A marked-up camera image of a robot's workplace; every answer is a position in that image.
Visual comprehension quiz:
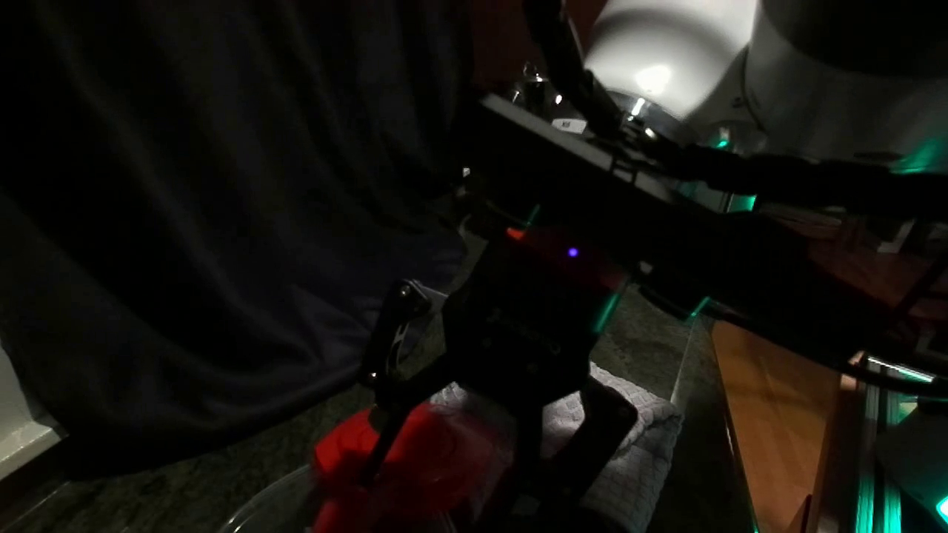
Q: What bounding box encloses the white box corner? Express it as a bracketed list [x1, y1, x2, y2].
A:
[0, 345, 66, 484]

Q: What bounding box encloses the aluminium profile frame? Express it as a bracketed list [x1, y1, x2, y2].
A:
[808, 350, 948, 533]

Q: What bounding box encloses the grey checked dish towel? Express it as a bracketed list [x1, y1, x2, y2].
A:
[428, 360, 687, 533]

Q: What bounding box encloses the dark fabric curtain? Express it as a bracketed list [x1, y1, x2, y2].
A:
[0, 0, 487, 481]

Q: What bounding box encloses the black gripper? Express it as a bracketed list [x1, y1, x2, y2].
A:
[355, 231, 642, 527]

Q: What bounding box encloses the clear glass bowl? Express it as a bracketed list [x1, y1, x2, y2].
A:
[210, 458, 324, 533]

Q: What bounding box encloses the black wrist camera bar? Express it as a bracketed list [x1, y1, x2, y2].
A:
[463, 92, 713, 259]

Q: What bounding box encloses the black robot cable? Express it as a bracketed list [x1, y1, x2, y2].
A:
[521, 0, 647, 142]

